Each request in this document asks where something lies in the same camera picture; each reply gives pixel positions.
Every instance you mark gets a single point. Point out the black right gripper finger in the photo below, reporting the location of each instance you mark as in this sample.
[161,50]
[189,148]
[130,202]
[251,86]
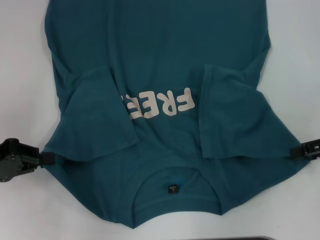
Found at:
[297,152]

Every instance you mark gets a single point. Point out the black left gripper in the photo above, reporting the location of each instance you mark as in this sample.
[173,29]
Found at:
[10,160]

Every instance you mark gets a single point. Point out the teal t-shirt with pink print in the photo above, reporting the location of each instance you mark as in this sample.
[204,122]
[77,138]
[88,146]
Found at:
[150,50]

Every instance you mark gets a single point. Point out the dark flat panel edge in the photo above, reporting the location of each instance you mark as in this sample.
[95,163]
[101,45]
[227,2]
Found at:
[250,238]

